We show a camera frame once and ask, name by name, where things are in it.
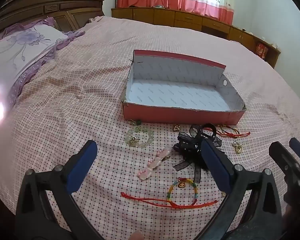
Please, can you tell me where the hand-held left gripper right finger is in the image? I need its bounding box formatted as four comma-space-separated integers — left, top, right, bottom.
197, 138, 283, 240

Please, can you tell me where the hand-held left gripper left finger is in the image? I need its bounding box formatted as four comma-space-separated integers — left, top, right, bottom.
15, 140, 105, 240

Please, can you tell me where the red string bracelet with beads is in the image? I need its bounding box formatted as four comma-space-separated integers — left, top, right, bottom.
204, 124, 251, 139

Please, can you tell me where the black bow hair clip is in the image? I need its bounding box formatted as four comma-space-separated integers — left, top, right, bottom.
172, 124, 223, 183

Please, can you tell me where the red cardboard box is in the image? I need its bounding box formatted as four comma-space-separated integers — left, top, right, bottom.
122, 49, 247, 126

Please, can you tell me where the pink hair clip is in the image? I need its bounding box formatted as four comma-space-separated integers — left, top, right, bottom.
137, 148, 172, 180

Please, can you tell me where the green bead bracelet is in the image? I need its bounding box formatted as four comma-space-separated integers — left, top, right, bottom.
125, 127, 154, 147

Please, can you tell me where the pink checked bedspread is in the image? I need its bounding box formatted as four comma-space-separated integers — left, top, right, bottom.
0, 16, 300, 240

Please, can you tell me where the red gift box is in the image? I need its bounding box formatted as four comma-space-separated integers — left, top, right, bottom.
256, 42, 269, 60

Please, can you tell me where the purple floral pillow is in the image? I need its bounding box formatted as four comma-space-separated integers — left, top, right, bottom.
0, 17, 86, 103

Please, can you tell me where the low wooden cabinet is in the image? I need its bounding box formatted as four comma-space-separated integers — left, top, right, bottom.
111, 7, 281, 68

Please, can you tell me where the dark wooden headboard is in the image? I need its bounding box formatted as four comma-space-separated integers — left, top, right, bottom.
0, 0, 105, 40

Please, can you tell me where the rainbow cord bracelet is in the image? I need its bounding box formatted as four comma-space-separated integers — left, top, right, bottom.
168, 177, 199, 202

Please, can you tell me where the plain red string bracelet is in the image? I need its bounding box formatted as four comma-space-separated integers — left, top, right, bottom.
120, 192, 219, 209

